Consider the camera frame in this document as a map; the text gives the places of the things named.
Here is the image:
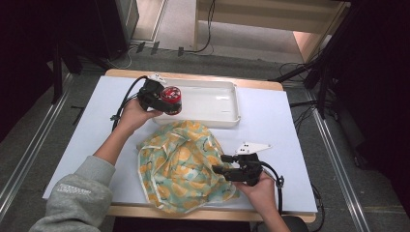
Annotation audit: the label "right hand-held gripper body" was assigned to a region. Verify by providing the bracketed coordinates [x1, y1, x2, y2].
[235, 141, 273, 188]

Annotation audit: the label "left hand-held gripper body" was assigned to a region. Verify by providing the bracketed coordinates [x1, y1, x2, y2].
[137, 72, 168, 112]

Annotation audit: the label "red can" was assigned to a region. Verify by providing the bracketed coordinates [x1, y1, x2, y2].
[160, 85, 183, 116]

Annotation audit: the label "white plastic tray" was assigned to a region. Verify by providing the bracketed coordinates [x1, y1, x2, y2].
[152, 77, 242, 129]

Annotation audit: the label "green orange-print cloth bag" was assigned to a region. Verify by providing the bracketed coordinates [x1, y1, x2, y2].
[137, 120, 241, 216]

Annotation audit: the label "person's left hand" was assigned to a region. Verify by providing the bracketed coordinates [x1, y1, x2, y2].
[117, 100, 163, 135]

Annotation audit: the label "person's right hand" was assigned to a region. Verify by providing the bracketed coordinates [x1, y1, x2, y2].
[233, 172, 278, 214]

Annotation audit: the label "wooden table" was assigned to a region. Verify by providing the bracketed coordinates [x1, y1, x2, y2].
[46, 68, 317, 224]

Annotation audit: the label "white table board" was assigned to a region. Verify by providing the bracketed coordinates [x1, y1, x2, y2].
[42, 75, 318, 215]

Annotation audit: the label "person's dark clothing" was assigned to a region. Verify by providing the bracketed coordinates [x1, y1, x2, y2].
[112, 216, 251, 232]

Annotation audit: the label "dark cabinet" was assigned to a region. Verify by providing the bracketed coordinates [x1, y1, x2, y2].
[93, 0, 140, 61]

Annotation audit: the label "black upright stand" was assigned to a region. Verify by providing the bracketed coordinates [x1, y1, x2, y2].
[51, 42, 66, 104]

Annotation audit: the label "grey sweatshirt sleeve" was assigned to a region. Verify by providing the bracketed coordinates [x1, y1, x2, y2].
[28, 155, 116, 232]

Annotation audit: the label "black tripod stand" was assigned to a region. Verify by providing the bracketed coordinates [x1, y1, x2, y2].
[269, 0, 359, 120]

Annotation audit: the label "light wooden bench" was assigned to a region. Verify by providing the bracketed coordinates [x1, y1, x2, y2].
[192, 0, 352, 64]

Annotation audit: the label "dark curtain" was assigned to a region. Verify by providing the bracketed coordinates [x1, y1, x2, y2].
[0, 0, 98, 144]
[347, 0, 410, 220]

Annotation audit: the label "left hand-held gripper cable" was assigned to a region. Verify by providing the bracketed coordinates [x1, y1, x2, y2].
[109, 75, 148, 131]

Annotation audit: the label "hand-held gripper cable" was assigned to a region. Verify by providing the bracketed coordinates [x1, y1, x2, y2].
[109, 75, 148, 131]
[260, 160, 285, 216]

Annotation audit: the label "right hand-held gripper cable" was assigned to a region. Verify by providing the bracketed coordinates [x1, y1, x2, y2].
[260, 160, 285, 216]

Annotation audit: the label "white floor cable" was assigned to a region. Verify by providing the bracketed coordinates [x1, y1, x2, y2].
[105, 44, 138, 71]

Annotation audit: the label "black floor cables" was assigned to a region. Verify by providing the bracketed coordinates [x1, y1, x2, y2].
[278, 62, 325, 131]

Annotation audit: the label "black cable under table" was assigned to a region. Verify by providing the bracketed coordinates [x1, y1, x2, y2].
[309, 183, 326, 232]

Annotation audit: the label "black hanging cable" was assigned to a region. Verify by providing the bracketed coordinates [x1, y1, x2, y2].
[185, 0, 217, 54]

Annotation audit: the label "metal floor rail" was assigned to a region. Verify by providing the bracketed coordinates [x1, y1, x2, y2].
[304, 88, 371, 232]
[0, 73, 73, 223]

